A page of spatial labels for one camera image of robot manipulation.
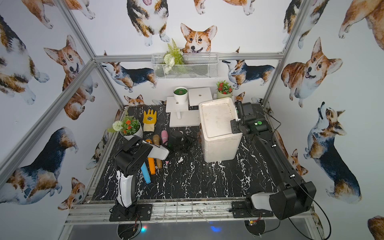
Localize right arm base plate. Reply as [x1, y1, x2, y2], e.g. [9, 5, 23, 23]
[229, 201, 274, 219]

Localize white cup green top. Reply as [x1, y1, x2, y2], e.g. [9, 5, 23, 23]
[173, 87, 188, 104]

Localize green fern white flowers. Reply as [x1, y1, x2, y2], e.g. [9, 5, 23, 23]
[163, 39, 185, 74]

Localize yellow work glove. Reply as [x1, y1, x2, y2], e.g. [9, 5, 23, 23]
[143, 110, 157, 132]

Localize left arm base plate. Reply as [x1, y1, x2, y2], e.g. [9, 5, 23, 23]
[109, 202, 153, 222]

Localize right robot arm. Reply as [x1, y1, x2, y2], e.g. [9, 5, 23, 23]
[231, 102, 317, 220]

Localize orange microphone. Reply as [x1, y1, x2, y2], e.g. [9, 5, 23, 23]
[148, 158, 156, 175]

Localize white stepped display stand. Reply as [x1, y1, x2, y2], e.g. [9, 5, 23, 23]
[166, 87, 213, 128]

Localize pink microphone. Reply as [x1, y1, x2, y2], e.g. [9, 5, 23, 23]
[161, 130, 169, 147]

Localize gold brown microphone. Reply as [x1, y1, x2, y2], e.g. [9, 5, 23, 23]
[152, 135, 164, 172]

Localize orange flower white pot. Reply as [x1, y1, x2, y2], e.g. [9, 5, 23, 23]
[107, 116, 144, 138]

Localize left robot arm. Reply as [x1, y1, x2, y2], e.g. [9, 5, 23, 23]
[114, 131, 197, 210]

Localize white drawer cabinet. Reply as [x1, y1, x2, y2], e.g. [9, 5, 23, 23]
[199, 98, 243, 163]

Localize white wire wall basket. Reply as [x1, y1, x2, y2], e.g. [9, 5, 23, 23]
[151, 54, 219, 79]

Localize red flower pot plant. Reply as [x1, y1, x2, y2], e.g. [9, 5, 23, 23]
[217, 81, 233, 99]

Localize blue microphone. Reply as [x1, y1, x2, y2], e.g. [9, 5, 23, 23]
[141, 162, 151, 184]

